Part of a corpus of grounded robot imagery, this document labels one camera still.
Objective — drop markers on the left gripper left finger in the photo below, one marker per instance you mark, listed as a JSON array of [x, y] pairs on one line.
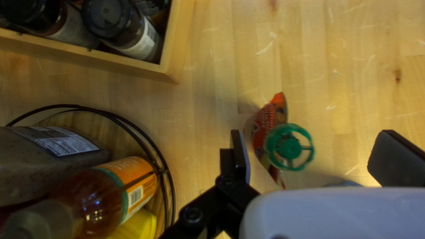
[[229, 186]]

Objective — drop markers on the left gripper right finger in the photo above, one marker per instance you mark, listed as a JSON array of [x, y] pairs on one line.
[[398, 162]]

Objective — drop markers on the red pouch with green cap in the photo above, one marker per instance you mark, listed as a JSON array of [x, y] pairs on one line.
[[269, 116]]

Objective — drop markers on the yellow mustard bottle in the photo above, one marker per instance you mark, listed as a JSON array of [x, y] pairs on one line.
[[139, 225]]

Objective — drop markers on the amber bottle with orange label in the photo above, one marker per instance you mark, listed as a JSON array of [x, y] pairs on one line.
[[99, 199]]

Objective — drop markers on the narrow wooden box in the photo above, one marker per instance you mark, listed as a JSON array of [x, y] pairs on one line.
[[172, 49]]

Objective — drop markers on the spice jar with black lid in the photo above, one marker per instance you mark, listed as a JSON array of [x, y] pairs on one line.
[[132, 36], [66, 30]]

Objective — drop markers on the dressing bottle with blue cap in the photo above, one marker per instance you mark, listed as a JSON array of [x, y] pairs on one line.
[[33, 166]]

